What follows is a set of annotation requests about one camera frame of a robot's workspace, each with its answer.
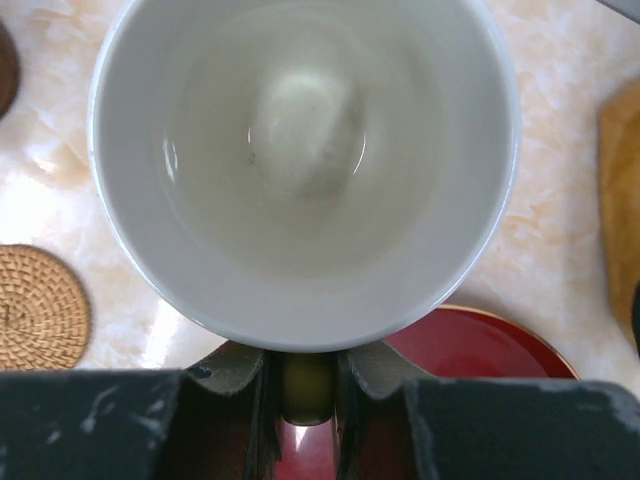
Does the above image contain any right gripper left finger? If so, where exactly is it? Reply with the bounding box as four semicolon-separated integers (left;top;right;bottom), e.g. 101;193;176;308
1;342;279;479

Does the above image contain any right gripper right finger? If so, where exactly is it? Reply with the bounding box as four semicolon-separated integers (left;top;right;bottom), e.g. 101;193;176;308
337;342;639;479

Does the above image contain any yellow mug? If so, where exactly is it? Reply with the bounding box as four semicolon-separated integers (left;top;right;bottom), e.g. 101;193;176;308
88;1;521;424

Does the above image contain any dark walnut coaster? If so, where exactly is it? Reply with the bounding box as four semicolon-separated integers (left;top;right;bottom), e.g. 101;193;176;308
0;21;21;119

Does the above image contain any red round tray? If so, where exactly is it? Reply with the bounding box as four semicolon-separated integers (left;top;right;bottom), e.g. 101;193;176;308
274;304;578;479

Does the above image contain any yellow tote bag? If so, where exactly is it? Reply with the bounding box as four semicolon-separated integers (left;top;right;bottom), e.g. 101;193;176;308
598;79;639;350

